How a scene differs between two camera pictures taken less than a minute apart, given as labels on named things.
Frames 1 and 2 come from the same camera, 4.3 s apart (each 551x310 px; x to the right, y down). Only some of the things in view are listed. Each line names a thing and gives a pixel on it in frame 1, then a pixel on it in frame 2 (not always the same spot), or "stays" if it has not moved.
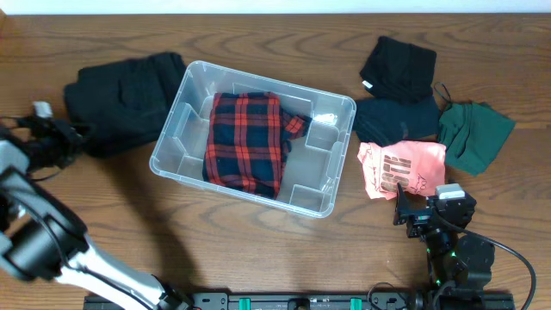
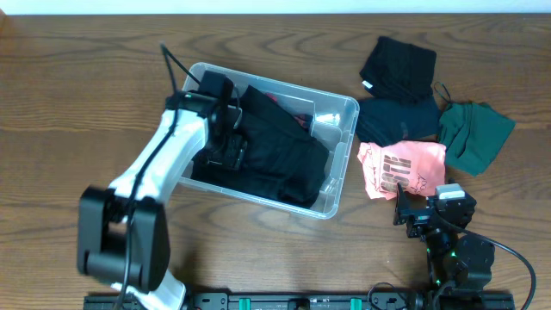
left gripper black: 67,140 to 234,155
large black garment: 125,102 to 284,159
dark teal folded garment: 386,120 stays
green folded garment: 473,134 stays
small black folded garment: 403,71 stays
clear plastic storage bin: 312,163 stays
